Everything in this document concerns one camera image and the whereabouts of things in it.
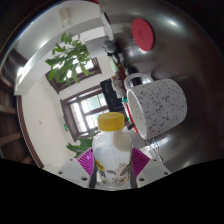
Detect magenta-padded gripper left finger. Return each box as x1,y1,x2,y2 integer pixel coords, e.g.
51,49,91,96
55,147,100,188

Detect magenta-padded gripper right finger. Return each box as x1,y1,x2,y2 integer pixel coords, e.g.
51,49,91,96
127,147,172,189

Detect clear bottle with yellow cap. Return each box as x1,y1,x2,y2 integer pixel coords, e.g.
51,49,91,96
91,111,134,190

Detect dark wooden framed window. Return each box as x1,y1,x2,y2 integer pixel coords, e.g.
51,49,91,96
77,128,101,143
44,56,103,94

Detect dark wooden glazed door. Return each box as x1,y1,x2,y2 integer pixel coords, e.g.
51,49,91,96
59,84,113,143

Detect white speckled mug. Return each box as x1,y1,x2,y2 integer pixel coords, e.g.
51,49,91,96
123,72,188,140

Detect black chair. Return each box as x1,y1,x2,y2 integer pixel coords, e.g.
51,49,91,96
99,78,128,113

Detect brown tray with cups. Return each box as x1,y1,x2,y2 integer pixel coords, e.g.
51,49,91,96
111,71,129,98

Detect pale green packet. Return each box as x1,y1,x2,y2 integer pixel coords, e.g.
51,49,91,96
109,54,120,74

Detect flat round red coaster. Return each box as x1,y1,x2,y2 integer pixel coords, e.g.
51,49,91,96
130,17,155,52

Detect white printed paper sheet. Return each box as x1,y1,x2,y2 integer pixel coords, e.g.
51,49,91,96
100,12,114,40

